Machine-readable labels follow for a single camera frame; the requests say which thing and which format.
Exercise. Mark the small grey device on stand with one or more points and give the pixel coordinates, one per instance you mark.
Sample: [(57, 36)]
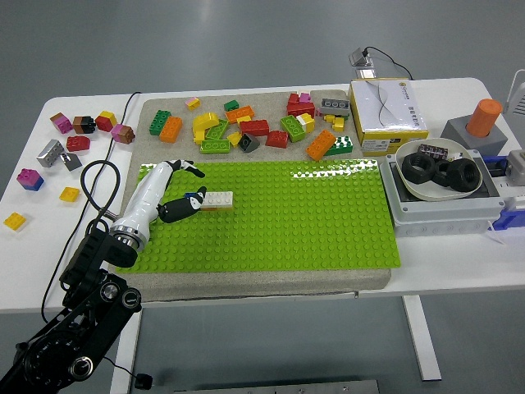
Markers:
[(363, 61)]

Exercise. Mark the brown and pink brick stack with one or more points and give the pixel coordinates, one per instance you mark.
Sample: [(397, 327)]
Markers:
[(122, 132), (61, 123)]

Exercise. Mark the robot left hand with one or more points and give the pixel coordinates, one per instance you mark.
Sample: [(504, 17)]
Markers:
[(143, 201)]

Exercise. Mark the grey connector block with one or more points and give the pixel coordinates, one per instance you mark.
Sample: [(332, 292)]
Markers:
[(517, 166)]

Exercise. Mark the small black hex nut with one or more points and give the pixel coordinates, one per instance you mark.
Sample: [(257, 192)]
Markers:
[(438, 178)]

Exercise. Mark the dark grey slope brick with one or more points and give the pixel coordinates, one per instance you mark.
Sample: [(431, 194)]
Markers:
[(248, 143)]

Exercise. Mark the blue square brick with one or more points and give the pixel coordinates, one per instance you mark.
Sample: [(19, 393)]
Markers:
[(189, 194)]

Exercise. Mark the white and yellow cardboard box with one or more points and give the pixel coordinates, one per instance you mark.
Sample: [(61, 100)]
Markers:
[(385, 106)]

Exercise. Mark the dark green long brick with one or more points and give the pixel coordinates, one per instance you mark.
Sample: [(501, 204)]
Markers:
[(339, 147), (158, 122)]

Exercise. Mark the yellow curved brick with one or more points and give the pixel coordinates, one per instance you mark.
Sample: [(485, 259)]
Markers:
[(205, 121)]

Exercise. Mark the pink and yellow small brick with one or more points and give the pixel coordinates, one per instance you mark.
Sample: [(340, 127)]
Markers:
[(192, 103)]

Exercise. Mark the magenta and blue brick stack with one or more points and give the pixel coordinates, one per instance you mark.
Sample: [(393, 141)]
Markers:
[(29, 179)]

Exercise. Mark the large black hex nut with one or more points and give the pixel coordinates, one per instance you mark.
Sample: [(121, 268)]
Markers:
[(412, 174), (455, 178)]

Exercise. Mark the grey-brown mat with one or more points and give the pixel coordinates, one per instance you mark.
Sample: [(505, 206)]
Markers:
[(254, 284)]

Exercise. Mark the grey long brick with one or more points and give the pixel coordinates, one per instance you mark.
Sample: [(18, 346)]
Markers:
[(335, 106)]

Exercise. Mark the dark green square brick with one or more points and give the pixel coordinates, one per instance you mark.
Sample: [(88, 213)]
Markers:
[(231, 106)]

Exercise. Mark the white zip tie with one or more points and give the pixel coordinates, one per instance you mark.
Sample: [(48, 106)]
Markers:
[(489, 230)]

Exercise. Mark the brown and black brick stack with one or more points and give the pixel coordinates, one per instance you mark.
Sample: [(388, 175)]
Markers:
[(84, 125)]

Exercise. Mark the white bowl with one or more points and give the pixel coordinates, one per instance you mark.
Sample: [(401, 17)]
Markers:
[(426, 193)]

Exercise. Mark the green studded baseplate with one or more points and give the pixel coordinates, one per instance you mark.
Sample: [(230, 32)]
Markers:
[(287, 217)]

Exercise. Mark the lime green long brick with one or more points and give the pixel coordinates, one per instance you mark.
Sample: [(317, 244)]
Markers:
[(214, 146), (217, 130), (293, 128)]

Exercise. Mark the red and yellow brick stack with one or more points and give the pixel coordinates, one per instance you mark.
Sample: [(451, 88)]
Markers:
[(106, 121)]

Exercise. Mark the red square brick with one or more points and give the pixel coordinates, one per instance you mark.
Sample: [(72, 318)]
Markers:
[(277, 139), (293, 99), (78, 144)]

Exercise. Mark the white table leg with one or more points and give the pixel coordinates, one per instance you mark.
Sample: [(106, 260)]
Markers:
[(125, 361), (422, 349)]

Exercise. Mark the red long brick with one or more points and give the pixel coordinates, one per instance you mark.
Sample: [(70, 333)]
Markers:
[(301, 110), (254, 127)]

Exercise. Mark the silver metallic brick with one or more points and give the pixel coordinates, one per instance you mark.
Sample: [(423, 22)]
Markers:
[(50, 154)]

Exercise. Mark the orange long brick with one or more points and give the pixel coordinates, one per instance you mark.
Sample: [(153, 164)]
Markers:
[(171, 129), (240, 114), (320, 145)]

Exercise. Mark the small white part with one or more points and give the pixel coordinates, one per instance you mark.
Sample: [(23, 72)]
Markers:
[(457, 156)]

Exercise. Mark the orange cylinder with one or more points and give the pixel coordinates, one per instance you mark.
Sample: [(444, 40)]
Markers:
[(484, 117)]

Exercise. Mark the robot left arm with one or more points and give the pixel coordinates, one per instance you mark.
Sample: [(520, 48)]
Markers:
[(98, 254)]

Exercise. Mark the grey block with hole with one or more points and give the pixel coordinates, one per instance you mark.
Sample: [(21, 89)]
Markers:
[(455, 131)]

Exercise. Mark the white long brick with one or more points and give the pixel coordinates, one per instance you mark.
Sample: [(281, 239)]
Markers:
[(219, 199)]

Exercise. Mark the yellow flat brick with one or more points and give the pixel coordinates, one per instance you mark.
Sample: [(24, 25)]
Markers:
[(69, 194)]

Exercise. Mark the white plastic rail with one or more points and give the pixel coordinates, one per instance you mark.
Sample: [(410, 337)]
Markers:
[(514, 202)]

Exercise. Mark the grey junction box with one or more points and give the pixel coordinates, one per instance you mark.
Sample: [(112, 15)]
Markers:
[(443, 213)]

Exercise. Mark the blue plastic fixture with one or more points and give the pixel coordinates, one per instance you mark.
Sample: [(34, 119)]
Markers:
[(510, 217)]

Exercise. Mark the dark purple terminal strip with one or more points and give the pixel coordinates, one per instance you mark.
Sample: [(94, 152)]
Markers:
[(432, 151)]

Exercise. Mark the white metal frame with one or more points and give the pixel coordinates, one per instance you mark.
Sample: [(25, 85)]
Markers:
[(521, 102)]

